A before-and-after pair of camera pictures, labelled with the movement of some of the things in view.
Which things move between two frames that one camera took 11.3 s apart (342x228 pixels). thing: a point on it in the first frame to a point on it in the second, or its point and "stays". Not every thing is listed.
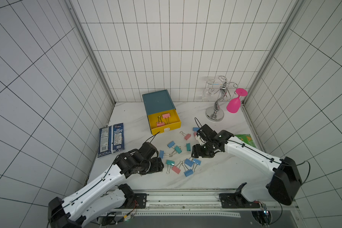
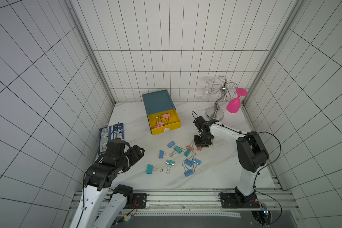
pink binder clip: [160, 123] stays
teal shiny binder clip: [169, 163] stays
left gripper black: [156, 165] to [136, 156]
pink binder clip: [165, 116] stays
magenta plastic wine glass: [234, 104] stays
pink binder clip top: [187, 136] to [189, 147]
